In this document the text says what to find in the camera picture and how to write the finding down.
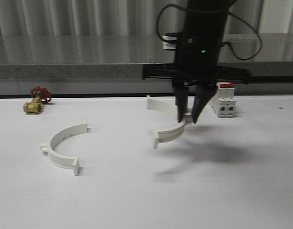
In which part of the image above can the grey stone counter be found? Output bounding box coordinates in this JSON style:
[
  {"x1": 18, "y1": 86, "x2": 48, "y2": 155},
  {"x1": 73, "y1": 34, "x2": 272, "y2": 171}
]
[{"x1": 0, "y1": 34, "x2": 293, "y2": 97}]

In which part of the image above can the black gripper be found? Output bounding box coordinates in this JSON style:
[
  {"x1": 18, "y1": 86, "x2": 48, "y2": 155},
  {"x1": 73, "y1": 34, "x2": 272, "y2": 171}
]
[{"x1": 142, "y1": 31, "x2": 251, "y2": 123}]

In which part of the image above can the white circuit breaker red switch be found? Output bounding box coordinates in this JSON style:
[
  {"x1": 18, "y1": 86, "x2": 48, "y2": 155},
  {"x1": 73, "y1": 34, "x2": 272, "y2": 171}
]
[{"x1": 209, "y1": 82, "x2": 236, "y2": 118}]

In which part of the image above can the brass valve red handle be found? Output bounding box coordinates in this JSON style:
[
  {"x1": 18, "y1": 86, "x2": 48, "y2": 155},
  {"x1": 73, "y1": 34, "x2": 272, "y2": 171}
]
[{"x1": 23, "y1": 86, "x2": 52, "y2": 114}]

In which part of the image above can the grey corrugated curtain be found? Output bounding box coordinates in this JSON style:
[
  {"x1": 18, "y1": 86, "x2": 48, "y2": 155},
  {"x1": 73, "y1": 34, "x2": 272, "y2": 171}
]
[{"x1": 0, "y1": 0, "x2": 259, "y2": 36}]

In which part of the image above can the white half pipe clamp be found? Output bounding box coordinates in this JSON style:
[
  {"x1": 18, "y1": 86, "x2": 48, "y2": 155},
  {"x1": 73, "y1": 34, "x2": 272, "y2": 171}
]
[
  {"x1": 146, "y1": 95, "x2": 192, "y2": 149},
  {"x1": 40, "y1": 120, "x2": 88, "y2": 176}
]

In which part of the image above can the black cable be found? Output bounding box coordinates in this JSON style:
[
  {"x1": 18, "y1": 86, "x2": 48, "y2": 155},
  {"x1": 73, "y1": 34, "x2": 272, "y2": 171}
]
[{"x1": 156, "y1": 0, "x2": 263, "y2": 61}]

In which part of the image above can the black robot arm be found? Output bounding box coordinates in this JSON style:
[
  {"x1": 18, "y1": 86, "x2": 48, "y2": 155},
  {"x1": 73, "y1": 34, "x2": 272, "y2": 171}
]
[{"x1": 142, "y1": 0, "x2": 251, "y2": 123}]

